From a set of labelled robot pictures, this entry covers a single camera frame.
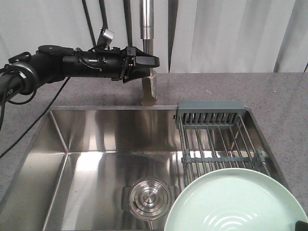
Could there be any white pleated curtain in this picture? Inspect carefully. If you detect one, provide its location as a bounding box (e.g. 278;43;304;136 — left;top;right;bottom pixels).
0;0;308;73

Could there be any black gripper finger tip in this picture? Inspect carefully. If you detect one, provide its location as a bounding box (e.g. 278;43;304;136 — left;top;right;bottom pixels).
295;221;308;231

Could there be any stainless steel sink basin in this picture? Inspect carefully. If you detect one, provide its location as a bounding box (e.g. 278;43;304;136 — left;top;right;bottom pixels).
0;105;289;231

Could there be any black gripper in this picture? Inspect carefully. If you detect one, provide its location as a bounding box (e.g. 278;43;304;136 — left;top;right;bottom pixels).
62;46;160;83

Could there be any grey extendable dish drying rack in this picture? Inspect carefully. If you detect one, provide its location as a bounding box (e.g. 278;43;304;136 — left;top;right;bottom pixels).
175;100;271;186

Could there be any mint green round plate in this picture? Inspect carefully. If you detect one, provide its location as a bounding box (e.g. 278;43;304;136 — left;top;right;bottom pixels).
164;168;308;231

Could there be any stainless steel kitchen faucet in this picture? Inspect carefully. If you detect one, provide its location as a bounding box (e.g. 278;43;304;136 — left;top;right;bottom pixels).
140;0;157;107

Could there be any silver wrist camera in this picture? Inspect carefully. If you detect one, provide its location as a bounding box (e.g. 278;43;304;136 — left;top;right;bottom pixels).
97;27;114;49

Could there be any round steel sink drain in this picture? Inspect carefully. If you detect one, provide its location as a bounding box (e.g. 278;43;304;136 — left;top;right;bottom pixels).
121;178;180;221

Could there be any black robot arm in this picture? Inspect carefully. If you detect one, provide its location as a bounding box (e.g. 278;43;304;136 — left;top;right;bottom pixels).
0;45;160;103

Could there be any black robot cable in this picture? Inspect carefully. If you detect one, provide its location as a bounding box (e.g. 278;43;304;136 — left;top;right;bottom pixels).
0;64;72;159

